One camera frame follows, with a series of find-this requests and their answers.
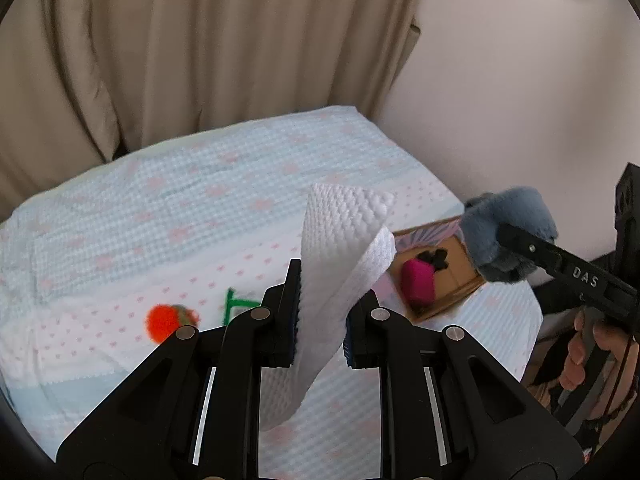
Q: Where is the blue-grey plush toy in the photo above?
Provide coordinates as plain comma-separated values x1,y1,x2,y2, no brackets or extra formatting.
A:
460,186,559,286

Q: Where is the white textured cloth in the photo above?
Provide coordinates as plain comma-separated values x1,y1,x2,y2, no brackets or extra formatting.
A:
257,183,398,431

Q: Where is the white dotted blanket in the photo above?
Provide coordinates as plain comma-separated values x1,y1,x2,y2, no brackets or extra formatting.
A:
0,237,307,397

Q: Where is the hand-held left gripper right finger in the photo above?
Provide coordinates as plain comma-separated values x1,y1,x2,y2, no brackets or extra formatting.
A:
343,290,585,480

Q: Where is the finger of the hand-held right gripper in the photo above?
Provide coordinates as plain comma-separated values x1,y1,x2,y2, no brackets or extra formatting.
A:
496,223,613,313

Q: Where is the cardboard box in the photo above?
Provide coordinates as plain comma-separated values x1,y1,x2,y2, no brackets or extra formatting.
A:
372,216,487,322

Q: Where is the beige curtain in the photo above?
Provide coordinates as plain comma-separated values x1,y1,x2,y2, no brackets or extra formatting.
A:
0,0,427,223

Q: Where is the pink soft block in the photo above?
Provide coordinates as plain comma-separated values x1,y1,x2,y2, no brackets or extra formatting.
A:
401,259,435,306

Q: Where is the small black toy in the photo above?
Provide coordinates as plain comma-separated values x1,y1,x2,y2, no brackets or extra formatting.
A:
417,248,449,271

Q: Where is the orange-red plush strawberry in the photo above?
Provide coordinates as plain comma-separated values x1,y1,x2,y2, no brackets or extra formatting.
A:
146,303,200,345

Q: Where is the person's right hand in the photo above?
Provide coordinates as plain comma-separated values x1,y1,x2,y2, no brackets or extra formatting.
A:
562,307,640,397

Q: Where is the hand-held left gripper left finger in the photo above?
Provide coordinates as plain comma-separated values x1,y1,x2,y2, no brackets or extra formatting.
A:
57,259,303,480

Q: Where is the dark bracelet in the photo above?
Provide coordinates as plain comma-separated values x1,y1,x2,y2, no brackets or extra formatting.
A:
587,345,640,433

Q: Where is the green plastic frame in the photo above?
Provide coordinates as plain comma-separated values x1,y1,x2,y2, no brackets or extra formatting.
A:
221,288,261,326

